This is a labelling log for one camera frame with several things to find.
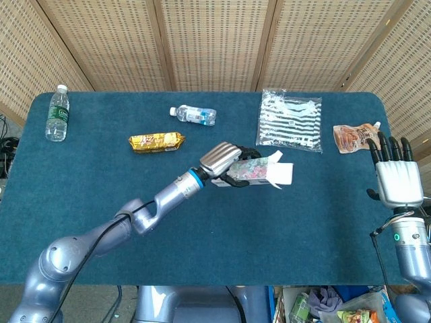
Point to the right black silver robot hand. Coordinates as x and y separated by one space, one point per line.
399 181

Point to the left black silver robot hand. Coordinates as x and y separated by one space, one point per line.
219 158

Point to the floral toothpaste box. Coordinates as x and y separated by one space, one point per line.
259 171

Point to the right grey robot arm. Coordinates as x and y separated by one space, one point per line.
412 249

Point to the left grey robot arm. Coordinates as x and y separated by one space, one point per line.
60 262

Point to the blue label small water bottle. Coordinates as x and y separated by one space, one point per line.
197 115

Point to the orange spout pouch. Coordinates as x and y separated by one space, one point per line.
352 138

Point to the gold biscuit packet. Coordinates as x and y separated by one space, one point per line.
156 141

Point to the striped shirt in plastic bag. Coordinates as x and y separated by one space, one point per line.
291 122

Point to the blue carpet table cover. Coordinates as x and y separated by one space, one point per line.
252 242

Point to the woven wooden folding screen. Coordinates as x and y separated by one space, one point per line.
215 40

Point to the purple cloth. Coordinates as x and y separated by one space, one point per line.
325 301

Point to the orange green snack bag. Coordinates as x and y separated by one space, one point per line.
357 317

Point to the grey robot torso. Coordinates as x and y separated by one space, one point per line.
188 304

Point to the green snack packet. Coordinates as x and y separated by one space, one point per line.
299 307

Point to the green label water bottle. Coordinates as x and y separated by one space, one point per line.
58 117

